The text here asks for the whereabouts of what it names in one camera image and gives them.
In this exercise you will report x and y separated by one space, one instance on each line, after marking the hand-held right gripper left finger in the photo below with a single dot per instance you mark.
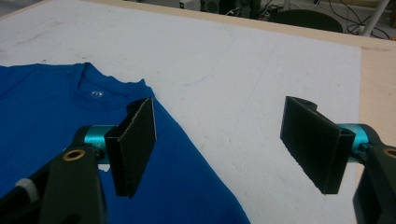
134 146

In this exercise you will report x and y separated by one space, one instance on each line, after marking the blue t-shirt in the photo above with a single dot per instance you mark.
56 124

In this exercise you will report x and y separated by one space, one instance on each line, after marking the black round stool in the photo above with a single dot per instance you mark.
306 20

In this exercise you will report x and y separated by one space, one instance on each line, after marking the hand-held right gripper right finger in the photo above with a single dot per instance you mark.
314 140

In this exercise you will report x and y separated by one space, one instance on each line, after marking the black computer tower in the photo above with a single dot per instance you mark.
209 5

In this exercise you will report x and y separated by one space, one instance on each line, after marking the white foam mat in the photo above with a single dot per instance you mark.
224 77

